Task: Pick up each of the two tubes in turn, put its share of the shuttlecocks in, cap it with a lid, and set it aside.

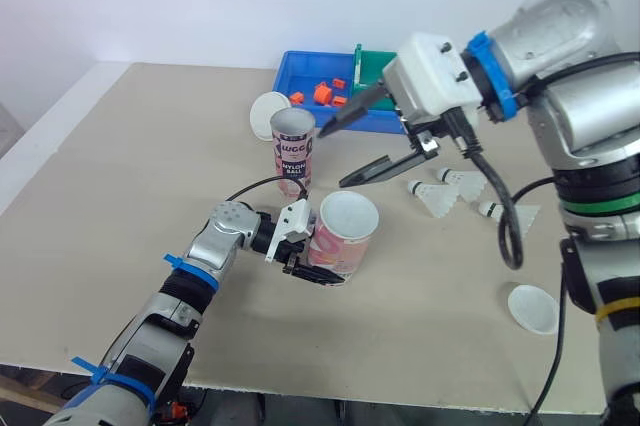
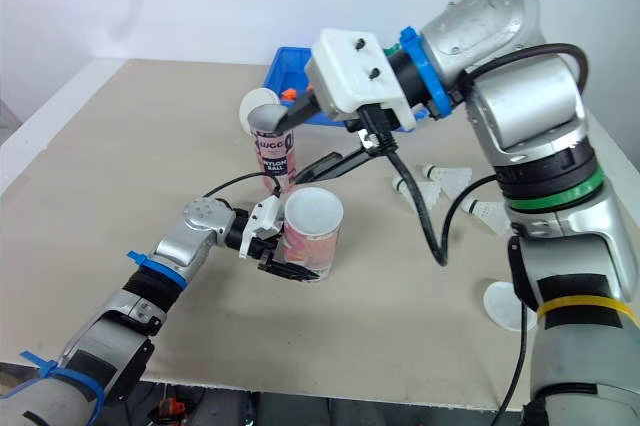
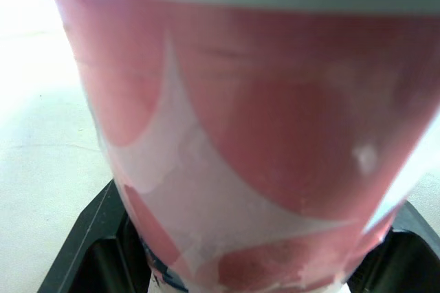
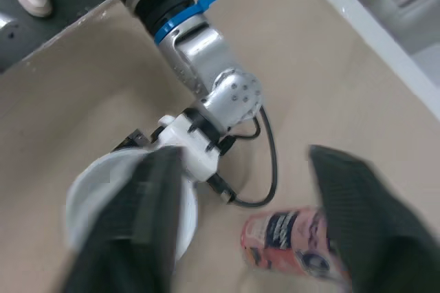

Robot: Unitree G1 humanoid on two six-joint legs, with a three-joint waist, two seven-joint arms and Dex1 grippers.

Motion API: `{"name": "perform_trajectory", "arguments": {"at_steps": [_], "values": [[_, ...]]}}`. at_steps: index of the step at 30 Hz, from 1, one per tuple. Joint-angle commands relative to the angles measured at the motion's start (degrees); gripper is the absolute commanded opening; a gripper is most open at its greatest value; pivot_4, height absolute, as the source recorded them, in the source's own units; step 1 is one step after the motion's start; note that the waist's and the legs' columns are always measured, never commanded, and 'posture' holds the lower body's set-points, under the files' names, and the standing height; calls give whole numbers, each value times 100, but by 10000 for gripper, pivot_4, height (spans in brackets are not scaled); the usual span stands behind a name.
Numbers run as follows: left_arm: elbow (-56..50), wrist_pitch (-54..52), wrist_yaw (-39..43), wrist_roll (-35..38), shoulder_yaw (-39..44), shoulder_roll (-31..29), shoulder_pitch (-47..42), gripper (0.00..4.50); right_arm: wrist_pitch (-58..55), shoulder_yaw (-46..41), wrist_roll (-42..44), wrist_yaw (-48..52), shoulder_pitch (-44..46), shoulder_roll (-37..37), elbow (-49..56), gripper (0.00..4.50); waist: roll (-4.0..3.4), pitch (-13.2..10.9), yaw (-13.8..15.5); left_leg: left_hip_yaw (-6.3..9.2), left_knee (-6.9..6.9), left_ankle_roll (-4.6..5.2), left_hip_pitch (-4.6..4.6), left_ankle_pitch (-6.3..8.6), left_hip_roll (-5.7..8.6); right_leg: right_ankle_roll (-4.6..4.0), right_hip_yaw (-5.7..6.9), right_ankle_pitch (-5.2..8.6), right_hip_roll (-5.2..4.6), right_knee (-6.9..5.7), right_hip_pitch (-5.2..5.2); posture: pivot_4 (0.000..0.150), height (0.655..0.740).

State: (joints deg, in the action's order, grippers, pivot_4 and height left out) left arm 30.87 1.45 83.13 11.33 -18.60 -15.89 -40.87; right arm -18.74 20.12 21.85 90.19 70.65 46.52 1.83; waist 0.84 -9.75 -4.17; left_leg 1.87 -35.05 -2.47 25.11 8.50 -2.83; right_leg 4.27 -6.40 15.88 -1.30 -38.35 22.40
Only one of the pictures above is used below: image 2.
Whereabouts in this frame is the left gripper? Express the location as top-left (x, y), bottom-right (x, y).
top-left (248, 93), bottom-right (377, 284)

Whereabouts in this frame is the pink patterned tube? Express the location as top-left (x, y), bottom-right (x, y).
top-left (279, 187), bottom-right (345, 284)

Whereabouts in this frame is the white round lid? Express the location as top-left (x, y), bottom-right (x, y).
top-left (482, 281), bottom-right (539, 332)
top-left (238, 88), bottom-right (282, 135)

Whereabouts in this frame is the patterned tube with dark labels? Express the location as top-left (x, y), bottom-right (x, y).
top-left (248, 103), bottom-right (300, 196)

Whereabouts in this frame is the white shuttlecock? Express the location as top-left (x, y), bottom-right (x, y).
top-left (419, 162), bottom-right (474, 198)
top-left (460, 197), bottom-right (514, 238)
top-left (391, 176), bottom-right (444, 218)

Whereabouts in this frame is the blue plastic bin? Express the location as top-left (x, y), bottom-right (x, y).
top-left (261, 46), bottom-right (432, 134)

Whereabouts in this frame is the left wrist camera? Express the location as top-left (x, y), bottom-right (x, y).
top-left (238, 195), bottom-right (286, 261)

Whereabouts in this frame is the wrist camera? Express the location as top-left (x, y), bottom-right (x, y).
top-left (238, 195), bottom-right (286, 261)
top-left (304, 27), bottom-right (419, 133)

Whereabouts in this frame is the black cable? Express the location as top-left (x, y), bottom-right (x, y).
top-left (462, 42), bottom-right (589, 97)
top-left (492, 233), bottom-right (531, 415)
top-left (202, 171), bottom-right (284, 200)
top-left (358, 104), bottom-right (504, 267)

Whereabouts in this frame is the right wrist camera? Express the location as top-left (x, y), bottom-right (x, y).
top-left (304, 27), bottom-right (419, 133)

